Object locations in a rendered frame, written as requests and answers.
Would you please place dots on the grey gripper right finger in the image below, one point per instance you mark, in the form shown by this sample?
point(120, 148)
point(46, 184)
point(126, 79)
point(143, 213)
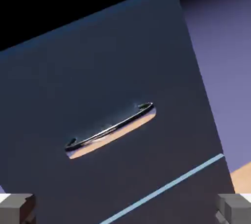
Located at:
point(235, 210)

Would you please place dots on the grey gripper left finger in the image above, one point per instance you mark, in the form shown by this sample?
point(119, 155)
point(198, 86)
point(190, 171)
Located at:
point(13, 208)

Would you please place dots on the dark blue drawer front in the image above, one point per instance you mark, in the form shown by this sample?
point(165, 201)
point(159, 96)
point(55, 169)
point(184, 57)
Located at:
point(117, 67)
point(186, 204)

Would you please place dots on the dark blue cabinet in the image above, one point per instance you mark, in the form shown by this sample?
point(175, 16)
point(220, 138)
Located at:
point(117, 71)

